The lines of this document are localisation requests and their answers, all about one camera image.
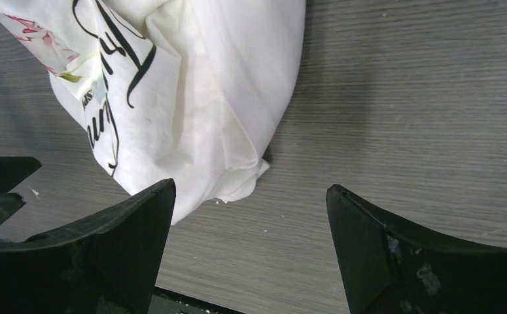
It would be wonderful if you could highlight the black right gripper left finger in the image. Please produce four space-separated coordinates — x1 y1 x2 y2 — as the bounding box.
0 179 176 313

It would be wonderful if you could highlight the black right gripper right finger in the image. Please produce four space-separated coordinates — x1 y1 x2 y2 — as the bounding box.
326 184 507 313

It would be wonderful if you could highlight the white floral t-shirt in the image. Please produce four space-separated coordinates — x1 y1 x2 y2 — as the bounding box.
0 1 306 223

